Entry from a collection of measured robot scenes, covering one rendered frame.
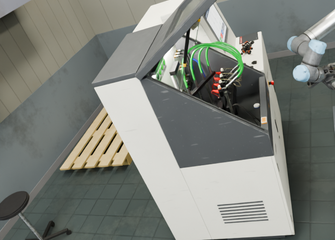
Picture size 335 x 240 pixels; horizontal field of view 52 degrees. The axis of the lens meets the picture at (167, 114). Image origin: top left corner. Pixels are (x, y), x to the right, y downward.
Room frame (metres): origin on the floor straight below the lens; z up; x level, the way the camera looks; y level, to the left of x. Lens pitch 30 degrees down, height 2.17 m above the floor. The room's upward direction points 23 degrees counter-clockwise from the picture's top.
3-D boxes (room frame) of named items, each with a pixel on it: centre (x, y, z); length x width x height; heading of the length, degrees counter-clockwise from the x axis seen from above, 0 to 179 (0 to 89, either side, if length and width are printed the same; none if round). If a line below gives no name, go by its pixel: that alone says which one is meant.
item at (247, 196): (1.93, -0.34, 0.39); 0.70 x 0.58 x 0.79; 156
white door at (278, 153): (1.81, -0.60, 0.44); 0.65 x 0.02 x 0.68; 156
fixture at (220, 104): (2.03, -0.42, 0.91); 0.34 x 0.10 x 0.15; 156
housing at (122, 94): (2.43, -0.09, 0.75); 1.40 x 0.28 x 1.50; 156
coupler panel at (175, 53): (2.25, -0.23, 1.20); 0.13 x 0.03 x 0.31; 156
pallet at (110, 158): (3.81, 0.70, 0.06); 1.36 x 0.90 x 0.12; 149
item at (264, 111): (1.82, -0.59, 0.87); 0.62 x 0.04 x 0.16; 156
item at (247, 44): (2.53, -0.80, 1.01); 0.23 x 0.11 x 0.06; 156
